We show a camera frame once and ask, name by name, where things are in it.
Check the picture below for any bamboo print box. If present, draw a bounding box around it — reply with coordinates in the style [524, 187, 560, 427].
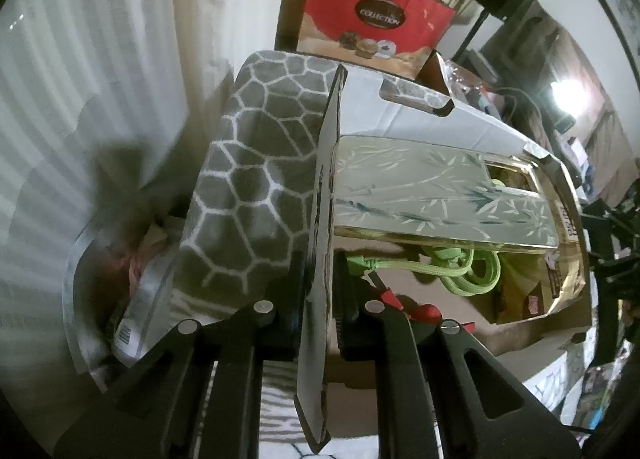
[332, 135, 561, 255]

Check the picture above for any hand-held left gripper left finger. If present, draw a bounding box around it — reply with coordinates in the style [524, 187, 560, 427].
[52, 259, 308, 459]

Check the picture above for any clear plastic storage bin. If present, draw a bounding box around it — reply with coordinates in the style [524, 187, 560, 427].
[62, 216, 188, 377]

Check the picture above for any white plastic bag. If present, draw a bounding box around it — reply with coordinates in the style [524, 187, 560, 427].
[112, 259, 177, 367]

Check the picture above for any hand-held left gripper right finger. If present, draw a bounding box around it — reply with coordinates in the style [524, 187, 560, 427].
[332, 251, 583, 459]

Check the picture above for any red cable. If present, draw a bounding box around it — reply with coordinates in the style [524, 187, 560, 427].
[370, 274, 476, 335]

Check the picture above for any large gold snack bag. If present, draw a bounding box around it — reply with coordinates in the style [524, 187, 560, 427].
[480, 164, 591, 325]

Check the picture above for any brown sofa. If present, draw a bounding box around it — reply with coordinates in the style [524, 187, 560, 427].
[550, 29, 628, 200]

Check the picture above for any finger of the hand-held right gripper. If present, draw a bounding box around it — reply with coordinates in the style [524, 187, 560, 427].
[590, 254, 640, 299]
[582, 196, 640, 240]

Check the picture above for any green braided cable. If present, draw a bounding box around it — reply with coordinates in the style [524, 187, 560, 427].
[350, 176, 506, 297]

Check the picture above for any cluttered cardboard box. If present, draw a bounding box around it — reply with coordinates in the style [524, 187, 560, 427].
[420, 52, 508, 112]

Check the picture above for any white curtain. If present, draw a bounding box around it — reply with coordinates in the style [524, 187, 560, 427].
[0, 0, 291, 390]

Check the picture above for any grey white patterned blanket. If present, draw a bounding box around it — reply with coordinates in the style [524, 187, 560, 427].
[172, 50, 591, 459]

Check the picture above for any black television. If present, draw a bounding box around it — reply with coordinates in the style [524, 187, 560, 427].
[475, 0, 568, 107]

